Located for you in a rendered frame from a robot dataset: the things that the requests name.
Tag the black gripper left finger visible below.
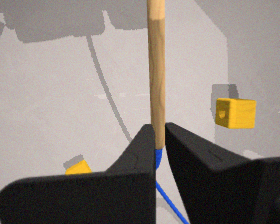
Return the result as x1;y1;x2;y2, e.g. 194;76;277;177
0;124;156;224

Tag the wooden stick with blue string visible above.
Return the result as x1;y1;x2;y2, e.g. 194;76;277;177
147;0;189;224

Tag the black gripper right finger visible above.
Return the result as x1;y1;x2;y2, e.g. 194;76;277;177
165;122;280;224

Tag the yellow rectangular block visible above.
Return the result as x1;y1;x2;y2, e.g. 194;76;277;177
65;160;92;175

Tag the yellow block with round hole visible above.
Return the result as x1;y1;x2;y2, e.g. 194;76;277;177
215;98;255;129

